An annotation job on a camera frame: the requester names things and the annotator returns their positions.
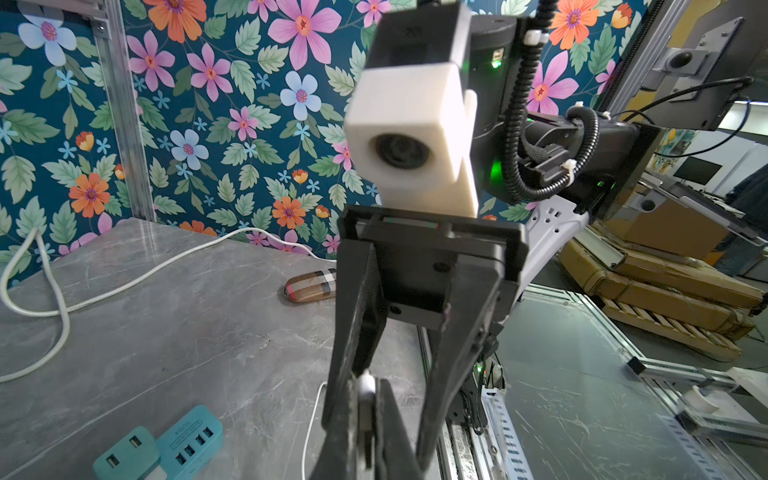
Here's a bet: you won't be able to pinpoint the stacked cardboard boxes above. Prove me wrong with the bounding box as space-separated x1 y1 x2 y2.
558 173 766 362

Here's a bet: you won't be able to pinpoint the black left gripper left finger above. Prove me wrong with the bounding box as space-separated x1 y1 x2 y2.
309 379 359 480

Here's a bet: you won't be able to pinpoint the teal power strip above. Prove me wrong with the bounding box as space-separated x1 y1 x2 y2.
156 405 223 480

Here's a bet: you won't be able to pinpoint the white power strip cord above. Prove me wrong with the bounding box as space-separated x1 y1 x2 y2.
0 226 337 385

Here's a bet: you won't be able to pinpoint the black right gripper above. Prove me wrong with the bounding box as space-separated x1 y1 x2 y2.
322 206 528 471

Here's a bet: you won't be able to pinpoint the white usb charging cable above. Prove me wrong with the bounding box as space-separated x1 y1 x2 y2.
301 370 378 480

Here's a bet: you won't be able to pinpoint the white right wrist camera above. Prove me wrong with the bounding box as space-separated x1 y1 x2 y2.
344 62 478 218

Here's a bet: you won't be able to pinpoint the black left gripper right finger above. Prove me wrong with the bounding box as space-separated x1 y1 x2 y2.
373 379 423 480

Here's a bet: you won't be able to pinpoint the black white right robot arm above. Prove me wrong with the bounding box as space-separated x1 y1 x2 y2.
311 1 650 479

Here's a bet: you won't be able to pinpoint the teal usb charger plug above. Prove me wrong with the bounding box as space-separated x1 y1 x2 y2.
92 426 160 480

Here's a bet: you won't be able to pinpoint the plaid glasses case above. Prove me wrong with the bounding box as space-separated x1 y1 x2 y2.
283 268 337 303

